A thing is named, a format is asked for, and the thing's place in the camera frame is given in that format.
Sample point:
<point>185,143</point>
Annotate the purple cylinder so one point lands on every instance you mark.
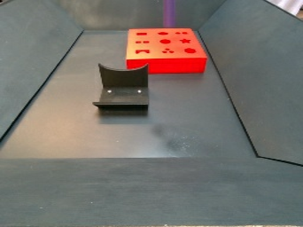
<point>168,13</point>

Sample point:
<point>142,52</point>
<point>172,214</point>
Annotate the black curved holder stand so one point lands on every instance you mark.
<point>124,87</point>

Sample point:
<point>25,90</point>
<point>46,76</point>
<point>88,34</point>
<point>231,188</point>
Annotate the red shape sorter box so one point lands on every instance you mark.
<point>169,50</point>

